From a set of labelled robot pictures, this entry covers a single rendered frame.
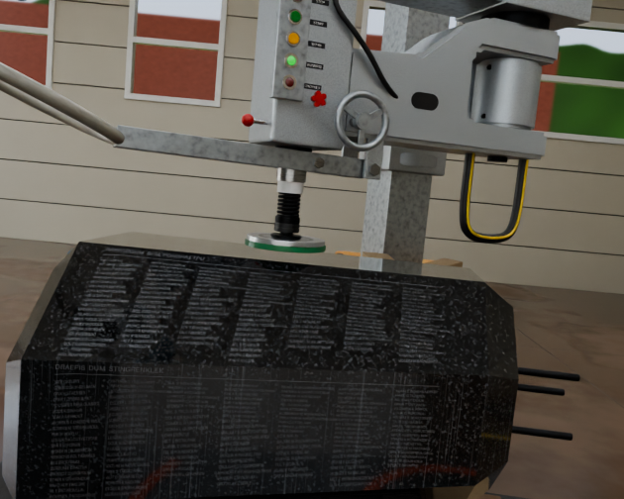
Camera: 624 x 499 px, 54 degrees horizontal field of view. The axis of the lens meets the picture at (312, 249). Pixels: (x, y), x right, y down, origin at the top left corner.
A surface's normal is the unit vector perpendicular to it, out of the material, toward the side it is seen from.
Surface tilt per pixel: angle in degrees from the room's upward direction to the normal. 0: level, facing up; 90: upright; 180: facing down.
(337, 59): 90
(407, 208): 90
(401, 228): 90
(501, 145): 90
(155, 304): 45
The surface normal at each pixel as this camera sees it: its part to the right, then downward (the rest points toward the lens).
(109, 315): 0.02, -0.62
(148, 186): 0.00, 0.11
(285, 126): 0.36, 0.14
